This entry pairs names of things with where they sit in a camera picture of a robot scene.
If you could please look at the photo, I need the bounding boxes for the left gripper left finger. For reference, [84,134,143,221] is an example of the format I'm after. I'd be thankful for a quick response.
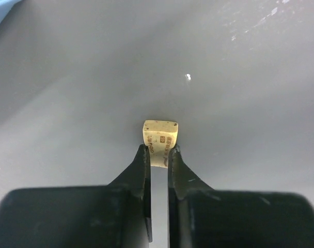
[0,145,152,247]

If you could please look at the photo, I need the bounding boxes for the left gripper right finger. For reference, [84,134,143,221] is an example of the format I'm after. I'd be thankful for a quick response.
[168,146,314,247]

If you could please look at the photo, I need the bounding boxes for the small orange sticky pad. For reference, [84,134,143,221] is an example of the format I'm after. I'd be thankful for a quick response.
[143,120,179,168]

